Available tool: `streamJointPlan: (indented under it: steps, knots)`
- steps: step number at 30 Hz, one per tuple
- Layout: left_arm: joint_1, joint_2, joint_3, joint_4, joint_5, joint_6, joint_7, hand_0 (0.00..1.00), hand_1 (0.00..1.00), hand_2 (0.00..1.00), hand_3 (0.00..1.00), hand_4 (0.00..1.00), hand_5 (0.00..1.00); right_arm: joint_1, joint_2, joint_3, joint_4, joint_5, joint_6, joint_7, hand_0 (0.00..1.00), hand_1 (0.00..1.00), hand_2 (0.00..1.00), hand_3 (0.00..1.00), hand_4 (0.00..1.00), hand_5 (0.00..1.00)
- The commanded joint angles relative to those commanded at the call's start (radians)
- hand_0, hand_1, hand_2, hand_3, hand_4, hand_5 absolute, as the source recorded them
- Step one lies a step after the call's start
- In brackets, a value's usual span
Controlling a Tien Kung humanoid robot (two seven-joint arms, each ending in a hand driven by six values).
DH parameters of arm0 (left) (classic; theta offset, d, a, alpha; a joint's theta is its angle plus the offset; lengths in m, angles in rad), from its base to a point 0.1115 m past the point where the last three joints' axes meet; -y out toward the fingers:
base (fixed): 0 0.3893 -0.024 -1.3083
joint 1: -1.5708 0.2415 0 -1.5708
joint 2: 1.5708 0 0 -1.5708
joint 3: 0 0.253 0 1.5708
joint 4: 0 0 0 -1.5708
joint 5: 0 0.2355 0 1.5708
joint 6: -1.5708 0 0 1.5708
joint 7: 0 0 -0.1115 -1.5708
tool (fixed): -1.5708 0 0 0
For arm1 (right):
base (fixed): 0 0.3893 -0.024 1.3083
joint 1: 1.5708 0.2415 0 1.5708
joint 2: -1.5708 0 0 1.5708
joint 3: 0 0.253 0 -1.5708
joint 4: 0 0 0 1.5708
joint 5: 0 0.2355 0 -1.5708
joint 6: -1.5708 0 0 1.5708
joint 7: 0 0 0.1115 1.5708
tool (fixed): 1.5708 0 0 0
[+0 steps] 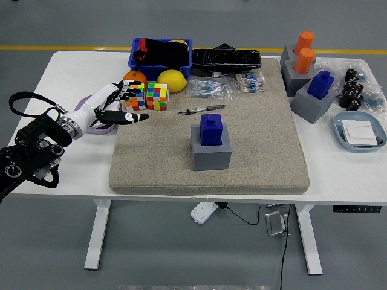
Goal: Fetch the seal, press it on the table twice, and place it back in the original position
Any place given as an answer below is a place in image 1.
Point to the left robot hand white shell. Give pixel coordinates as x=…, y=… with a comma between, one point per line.
x=87, y=110

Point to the blue square seal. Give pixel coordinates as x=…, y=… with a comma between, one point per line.
x=211, y=133
x=320, y=86

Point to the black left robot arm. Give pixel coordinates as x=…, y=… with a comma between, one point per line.
x=45, y=133

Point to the grey cube seal holder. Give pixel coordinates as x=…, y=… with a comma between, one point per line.
x=311, y=110
x=287, y=56
x=211, y=158
x=291, y=81

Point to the orange cylinder seal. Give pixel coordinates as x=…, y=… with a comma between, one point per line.
x=303, y=62
x=304, y=40

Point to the purple tray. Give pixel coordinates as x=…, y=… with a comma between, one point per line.
x=104, y=130

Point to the multicoloured puzzle cube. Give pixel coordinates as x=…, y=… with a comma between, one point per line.
x=157, y=96
x=136, y=104

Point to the orange fruit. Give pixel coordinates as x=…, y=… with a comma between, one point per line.
x=136, y=76

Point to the blue plastic bin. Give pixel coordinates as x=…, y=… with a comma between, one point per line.
x=151, y=72

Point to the yellow lemon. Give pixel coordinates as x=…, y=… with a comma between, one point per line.
x=172, y=81

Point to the black cloth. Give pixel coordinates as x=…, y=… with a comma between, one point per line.
x=169, y=54

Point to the yellow object in bin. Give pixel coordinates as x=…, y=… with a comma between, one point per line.
x=180, y=41

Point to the clear bag blue resistors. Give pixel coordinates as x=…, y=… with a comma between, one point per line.
x=208, y=88

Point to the white table leg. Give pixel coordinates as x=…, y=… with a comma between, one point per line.
x=310, y=241
x=96, y=235

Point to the white power strip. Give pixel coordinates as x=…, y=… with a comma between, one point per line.
x=203, y=212

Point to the clear bag mixed resistors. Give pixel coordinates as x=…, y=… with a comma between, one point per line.
x=249, y=83

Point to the grey-brown mat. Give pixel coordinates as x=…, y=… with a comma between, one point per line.
x=257, y=151

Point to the light blue tray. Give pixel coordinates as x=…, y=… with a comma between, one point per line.
x=338, y=131

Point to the clear bag black capacitors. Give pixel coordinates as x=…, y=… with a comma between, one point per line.
x=350, y=93

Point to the black desk control panel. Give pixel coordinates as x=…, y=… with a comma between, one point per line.
x=356, y=209

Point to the clear bag blue components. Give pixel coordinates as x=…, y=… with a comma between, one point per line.
x=375, y=101

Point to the silver metal bracket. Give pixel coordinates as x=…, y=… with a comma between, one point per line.
x=275, y=223

